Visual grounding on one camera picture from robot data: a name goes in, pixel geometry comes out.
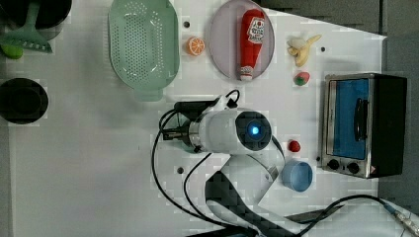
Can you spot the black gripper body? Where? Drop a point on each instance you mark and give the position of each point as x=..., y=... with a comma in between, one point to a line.
x=180, y=132

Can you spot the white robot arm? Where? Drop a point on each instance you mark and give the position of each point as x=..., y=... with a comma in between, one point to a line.
x=255, y=161

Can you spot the orange slice toy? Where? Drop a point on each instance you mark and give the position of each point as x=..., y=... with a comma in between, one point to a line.
x=195, y=46

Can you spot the green perforated colander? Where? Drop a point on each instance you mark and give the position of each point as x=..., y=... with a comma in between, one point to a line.
x=144, y=45

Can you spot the small red strawberry toy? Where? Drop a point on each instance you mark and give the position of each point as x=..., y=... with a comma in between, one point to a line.
x=294, y=146

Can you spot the grey oval plate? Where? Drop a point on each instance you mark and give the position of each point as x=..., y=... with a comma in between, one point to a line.
x=224, y=39

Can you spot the blue bowl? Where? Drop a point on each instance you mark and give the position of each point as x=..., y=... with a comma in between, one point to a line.
x=297, y=176

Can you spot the pink strawberry toy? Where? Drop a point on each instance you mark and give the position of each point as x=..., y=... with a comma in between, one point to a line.
x=301, y=78

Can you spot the red plush ketchup bottle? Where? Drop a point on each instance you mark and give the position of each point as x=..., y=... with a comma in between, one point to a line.
x=251, y=40

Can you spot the peeled banana toy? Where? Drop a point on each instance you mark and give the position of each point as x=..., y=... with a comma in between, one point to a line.
x=300, y=48

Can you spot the short black cup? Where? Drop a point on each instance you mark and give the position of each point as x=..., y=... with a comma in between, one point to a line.
x=22, y=101

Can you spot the black toaster oven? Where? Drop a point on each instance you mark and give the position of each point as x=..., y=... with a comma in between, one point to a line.
x=363, y=130

